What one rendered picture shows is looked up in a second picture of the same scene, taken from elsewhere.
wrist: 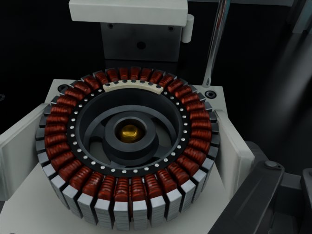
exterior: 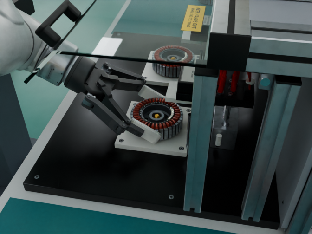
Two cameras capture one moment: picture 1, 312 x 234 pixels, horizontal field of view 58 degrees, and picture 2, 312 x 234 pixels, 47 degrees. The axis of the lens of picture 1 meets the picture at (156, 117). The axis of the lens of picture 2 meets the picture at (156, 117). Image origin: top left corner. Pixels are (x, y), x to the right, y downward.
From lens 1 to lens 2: 70 cm
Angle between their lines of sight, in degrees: 68
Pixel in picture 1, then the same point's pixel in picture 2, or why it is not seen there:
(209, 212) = (133, 138)
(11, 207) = not seen: hidden behind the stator
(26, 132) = (153, 93)
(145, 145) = (150, 117)
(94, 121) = (165, 112)
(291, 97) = (182, 182)
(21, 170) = (145, 95)
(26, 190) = not seen: hidden behind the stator
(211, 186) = (140, 140)
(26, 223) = not seen: hidden behind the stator
